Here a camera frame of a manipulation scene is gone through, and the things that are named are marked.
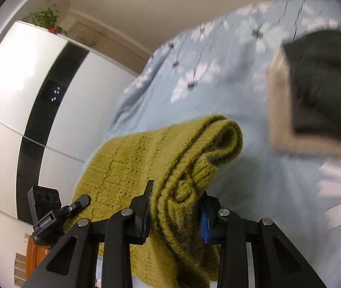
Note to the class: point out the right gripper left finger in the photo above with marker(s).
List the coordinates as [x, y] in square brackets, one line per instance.
[72, 261]

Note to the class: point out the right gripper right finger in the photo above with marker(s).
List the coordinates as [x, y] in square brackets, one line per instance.
[253, 254]

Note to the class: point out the olive green knit sweater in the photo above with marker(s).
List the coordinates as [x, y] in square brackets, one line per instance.
[182, 161]

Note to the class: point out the brown wooden cabinet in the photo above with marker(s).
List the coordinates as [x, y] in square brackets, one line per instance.
[25, 264]

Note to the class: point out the white wardrobe with black stripe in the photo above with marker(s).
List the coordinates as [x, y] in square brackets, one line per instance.
[57, 98]

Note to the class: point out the beige folded garment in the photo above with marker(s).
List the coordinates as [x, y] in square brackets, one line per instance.
[281, 132]

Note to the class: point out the wooden door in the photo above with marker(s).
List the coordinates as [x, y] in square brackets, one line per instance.
[111, 42]

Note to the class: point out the potted green plant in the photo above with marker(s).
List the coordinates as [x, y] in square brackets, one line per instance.
[46, 19]

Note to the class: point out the light blue floral duvet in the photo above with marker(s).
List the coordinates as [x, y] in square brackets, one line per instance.
[220, 68]

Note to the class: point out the dark grey folded garment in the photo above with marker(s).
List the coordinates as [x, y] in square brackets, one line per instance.
[315, 83]

